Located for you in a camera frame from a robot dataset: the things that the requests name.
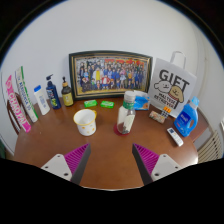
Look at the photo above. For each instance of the small orange box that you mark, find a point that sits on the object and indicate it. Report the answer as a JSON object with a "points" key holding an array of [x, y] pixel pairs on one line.
{"points": [[166, 111]]}

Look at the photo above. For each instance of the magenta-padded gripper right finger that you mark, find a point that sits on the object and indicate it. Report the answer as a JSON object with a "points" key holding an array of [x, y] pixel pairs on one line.
{"points": [[163, 166]]}

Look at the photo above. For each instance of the white bottle with blue cap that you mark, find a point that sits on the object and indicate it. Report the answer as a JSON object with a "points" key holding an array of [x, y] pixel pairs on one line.
{"points": [[42, 101]]}

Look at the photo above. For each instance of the white mug with yellow rim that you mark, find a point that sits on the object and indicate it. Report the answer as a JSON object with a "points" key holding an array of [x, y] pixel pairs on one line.
{"points": [[86, 125]]}

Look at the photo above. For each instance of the white and green long box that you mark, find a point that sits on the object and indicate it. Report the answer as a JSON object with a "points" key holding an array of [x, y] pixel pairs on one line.
{"points": [[26, 95]]}

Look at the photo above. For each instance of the small snack packet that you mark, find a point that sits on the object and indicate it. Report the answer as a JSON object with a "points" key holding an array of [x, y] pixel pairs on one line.
{"points": [[156, 117]]}

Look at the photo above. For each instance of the pink long box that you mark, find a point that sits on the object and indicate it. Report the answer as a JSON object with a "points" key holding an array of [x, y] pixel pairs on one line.
{"points": [[17, 106]]}

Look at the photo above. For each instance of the clear green-labelled drink bottle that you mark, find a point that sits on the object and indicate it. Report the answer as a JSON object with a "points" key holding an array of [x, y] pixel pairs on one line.
{"points": [[126, 118]]}

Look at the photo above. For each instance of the blue tissue pack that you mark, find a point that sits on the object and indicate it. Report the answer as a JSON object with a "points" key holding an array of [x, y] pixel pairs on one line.
{"points": [[142, 101]]}

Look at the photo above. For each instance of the blue detergent bottle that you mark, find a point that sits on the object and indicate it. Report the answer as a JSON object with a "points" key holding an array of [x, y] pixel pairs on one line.
{"points": [[186, 120]]}

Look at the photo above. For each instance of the brown yellow-labelled pump bottle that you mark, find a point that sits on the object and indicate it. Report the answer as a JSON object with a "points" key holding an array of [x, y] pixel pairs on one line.
{"points": [[67, 96]]}

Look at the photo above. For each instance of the white paper gift bag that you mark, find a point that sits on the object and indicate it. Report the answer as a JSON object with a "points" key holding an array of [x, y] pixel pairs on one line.
{"points": [[171, 88]]}

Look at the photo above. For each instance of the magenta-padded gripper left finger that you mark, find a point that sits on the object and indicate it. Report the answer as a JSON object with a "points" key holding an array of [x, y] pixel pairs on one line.
{"points": [[60, 166]]}

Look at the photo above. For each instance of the dark blue pump bottle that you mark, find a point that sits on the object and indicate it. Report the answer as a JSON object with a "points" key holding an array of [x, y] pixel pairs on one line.
{"points": [[53, 96]]}

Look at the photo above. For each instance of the white radiator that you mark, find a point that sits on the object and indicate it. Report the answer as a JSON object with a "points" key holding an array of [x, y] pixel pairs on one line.
{"points": [[210, 148]]}

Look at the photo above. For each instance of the white remote control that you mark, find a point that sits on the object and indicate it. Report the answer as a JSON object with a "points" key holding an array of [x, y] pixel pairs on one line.
{"points": [[175, 136]]}

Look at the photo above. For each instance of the framed group photo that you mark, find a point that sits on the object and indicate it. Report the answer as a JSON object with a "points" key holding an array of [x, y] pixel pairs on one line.
{"points": [[110, 75]]}

